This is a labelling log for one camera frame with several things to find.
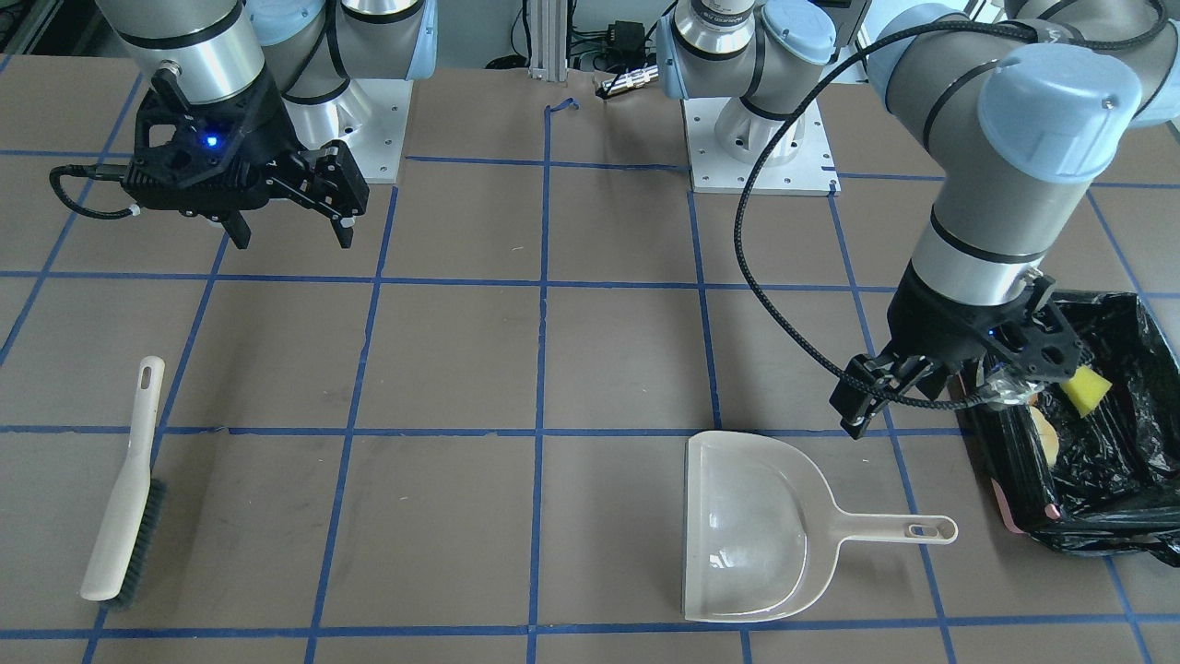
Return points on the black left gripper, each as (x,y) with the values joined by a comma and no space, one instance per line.
(942,323)

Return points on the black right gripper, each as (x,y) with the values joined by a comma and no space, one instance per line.
(263,122)

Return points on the croissant bread piece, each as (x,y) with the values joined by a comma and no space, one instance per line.
(1047,436)

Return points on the beige plastic dustpan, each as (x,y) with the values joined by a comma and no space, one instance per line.
(763,532)

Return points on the yellow green sponge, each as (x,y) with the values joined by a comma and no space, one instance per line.
(1085,390)

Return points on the beige hand brush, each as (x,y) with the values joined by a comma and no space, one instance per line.
(132,513)

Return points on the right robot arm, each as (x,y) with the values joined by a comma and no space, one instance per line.
(313,49)

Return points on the black trash bag bin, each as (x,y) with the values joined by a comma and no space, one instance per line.
(1114,489)

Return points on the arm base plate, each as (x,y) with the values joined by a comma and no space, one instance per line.
(376,128)
(724,139)

